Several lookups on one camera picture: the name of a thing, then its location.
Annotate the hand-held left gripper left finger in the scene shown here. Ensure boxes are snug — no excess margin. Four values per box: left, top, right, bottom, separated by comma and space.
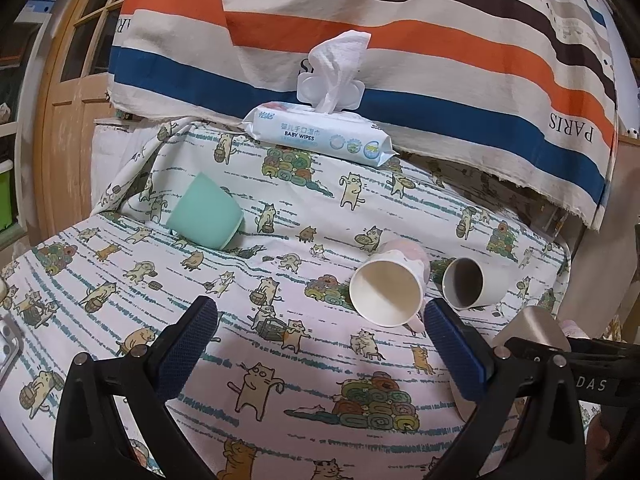
52, 295, 221, 480

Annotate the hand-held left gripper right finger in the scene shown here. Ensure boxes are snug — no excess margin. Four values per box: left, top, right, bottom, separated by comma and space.
423, 297, 587, 480

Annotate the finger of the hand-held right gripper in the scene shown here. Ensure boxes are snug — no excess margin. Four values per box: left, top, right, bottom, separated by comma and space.
504, 336, 574, 361

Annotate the pink and white paper cup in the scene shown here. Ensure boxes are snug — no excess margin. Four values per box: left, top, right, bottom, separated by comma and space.
348, 239, 432, 337

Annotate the white cup with dark inside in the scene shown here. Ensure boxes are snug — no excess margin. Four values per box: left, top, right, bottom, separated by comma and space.
441, 257, 511, 310

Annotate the mint green plastic cup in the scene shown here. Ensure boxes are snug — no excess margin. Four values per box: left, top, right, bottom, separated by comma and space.
165, 171, 245, 251

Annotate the person's right hand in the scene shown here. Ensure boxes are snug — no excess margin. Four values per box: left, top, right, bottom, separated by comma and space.
586, 412, 617, 462

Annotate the silver metal object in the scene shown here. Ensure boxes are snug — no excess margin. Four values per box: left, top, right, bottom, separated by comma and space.
492, 305, 574, 354

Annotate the cat print bed sheet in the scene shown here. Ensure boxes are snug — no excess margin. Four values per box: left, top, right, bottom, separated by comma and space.
0, 117, 574, 480

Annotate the grey device with buttons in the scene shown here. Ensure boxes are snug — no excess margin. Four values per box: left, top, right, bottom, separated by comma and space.
0, 317, 24, 384

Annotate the wooden door with glass panes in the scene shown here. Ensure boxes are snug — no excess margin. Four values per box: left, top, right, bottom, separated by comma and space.
30, 0, 167, 249

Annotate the green plastic bin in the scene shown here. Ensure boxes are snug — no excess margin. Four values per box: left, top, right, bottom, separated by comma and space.
0, 159, 19, 234

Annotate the pack of wet wipes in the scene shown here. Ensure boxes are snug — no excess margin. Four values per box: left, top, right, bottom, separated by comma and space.
241, 30, 399, 169

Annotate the striped cloth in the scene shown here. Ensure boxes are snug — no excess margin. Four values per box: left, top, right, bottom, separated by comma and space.
106, 0, 624, 231

